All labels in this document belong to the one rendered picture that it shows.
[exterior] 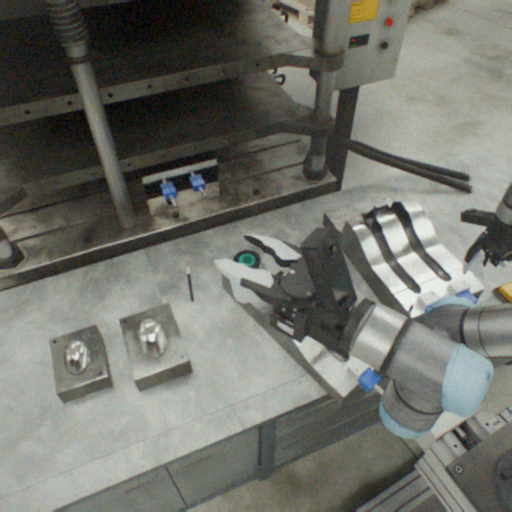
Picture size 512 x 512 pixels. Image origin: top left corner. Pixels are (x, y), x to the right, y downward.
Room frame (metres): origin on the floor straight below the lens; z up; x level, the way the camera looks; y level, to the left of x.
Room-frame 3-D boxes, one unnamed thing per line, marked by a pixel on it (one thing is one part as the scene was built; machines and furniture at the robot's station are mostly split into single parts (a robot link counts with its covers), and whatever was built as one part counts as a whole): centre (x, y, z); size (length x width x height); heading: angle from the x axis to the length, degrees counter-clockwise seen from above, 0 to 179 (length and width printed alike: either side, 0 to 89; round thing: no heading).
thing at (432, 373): (0.25, -0.21, 1.43); 0.11 x 0.08 x 0.09; 55
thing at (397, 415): (0.26, -0.22, 1.34); 0.11 x 0.08 x 0.11; 145
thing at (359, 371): (0.50, -0.29, 0.86); 0.13 x 0.05 x 0.05; 40
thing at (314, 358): (0.74, -0.15, 0.86); 0.50 x 0.26 x 0.11; 40
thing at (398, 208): (0.94, -0.44, 0.92); 0.35 x 0.16 x 0.09; 23
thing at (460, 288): (0.72, -0.60, 0.89); 0.13 x 0.05 x 0.05; 23
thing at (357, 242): (0.96, -0.45, 0.87); 0.50 x 0.26 x 0.14; 23
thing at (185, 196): (1.48, 0.37, 0.87); 0.50 x 0.27 x 0.17; 23
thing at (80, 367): (0.57, 0.48, 0.83); 0.17 x 0.13 x 0.06; 23
